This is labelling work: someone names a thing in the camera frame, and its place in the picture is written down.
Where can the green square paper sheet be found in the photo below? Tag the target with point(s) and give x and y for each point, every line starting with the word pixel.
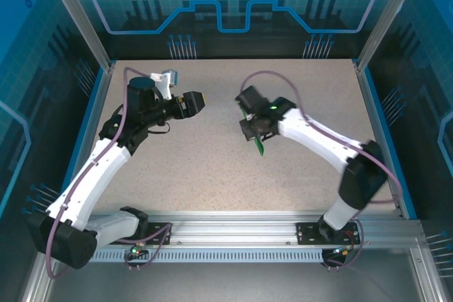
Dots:
pixel 260 146

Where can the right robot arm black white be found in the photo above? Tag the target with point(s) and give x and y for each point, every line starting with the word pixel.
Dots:
pixel 311 136

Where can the small connector with green light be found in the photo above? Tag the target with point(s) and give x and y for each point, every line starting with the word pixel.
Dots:
pixel 341 251
pixel 136 249

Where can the grey metal panel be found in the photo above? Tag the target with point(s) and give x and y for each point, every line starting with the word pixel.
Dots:
pixel 230 280

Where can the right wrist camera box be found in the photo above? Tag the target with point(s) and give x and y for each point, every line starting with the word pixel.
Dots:
pixel 249 117

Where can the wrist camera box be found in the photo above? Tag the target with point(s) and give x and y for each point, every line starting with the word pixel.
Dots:
pixel 164 82
pixel 249 117

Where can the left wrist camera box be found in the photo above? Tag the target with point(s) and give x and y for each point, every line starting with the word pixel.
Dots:
pixel 164 82

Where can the aluminium frame post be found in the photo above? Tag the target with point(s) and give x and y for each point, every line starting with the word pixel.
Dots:
pixel 388 15
pixel 81 15

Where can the aluminium mounting rail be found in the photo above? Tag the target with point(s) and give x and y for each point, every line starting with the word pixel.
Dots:
pixel 230 227

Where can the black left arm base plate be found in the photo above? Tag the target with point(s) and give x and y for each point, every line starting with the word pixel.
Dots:
pixel 161 235

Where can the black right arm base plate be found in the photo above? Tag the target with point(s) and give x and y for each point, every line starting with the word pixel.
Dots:
pixel 306 233

